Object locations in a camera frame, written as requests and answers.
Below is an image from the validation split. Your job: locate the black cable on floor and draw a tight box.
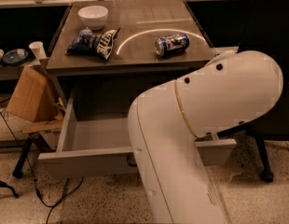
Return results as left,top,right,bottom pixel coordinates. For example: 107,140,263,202
0,96,85,224

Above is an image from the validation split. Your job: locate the dark round plate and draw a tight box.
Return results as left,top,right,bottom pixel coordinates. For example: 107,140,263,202
2,49,28,66

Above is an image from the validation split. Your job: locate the grey cabinet with counter top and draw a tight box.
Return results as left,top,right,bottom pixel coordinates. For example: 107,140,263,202
45,0,217,107

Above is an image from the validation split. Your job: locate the grey open drawer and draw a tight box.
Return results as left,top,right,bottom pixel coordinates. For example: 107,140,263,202
37,77,238,181

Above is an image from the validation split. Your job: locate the blue soda can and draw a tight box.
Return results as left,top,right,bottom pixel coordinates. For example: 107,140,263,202
155,33,190,57

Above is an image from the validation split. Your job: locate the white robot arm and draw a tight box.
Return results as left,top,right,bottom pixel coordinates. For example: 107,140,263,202
128,51,283,224

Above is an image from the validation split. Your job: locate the blue chip bag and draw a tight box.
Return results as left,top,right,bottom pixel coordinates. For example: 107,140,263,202
66,27,119,61

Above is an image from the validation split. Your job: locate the black office chair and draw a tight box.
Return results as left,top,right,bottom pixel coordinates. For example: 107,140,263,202
217,0,289,184

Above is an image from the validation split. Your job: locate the white bowl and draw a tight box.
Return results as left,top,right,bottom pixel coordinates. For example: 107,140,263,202
78,6,108,30

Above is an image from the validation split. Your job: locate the black tripod leg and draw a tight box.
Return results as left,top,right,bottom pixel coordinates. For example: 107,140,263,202
12,133,40,178

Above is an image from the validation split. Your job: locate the brown cardboard box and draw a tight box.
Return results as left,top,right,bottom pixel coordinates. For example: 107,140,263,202
7,65,64,150

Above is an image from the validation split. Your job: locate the dark drawer handle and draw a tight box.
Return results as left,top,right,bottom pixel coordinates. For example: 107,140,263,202
127,156,137,167

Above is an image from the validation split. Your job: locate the white paper cup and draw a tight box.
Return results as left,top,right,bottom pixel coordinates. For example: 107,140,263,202
29,41,47,60

